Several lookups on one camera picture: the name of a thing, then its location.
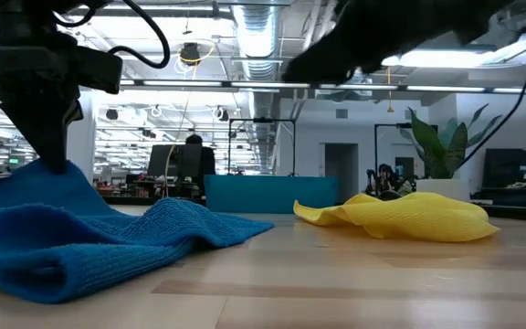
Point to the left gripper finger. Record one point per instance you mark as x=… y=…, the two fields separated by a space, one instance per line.
x=21 y=114
x=62 y=119

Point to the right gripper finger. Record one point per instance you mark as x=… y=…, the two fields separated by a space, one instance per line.
x=384 y=57
x=322 y=64

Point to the blue microfiber towel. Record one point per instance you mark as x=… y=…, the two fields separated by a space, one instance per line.
x=108 y=237

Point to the yellow microfiber towel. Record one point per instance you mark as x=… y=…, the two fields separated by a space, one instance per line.
x=404 y=219

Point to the teal plastic basket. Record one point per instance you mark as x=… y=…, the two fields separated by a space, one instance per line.
x=254 y=194

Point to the white pillar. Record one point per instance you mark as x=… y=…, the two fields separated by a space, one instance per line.
x=85 y=151

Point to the black computer monitor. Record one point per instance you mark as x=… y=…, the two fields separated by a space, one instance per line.
x=160 y=160

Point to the person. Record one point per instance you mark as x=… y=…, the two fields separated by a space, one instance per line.
x=386 y=176
x=206 y=162

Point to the green plant in white pot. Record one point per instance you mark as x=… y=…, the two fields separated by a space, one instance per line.
x=441 y=189

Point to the black equipment cabinet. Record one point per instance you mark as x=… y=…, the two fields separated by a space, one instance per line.
x=509 y=169

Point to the black ceiling camera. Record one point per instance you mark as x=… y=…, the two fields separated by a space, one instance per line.
x=111 y=114
x=223 y=114
x=190 y=54

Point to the silver ceiling duct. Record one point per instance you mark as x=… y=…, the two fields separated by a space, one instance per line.
x=256 y=41

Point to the black aluminium table frame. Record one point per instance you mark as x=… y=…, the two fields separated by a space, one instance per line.
x=153 y=200

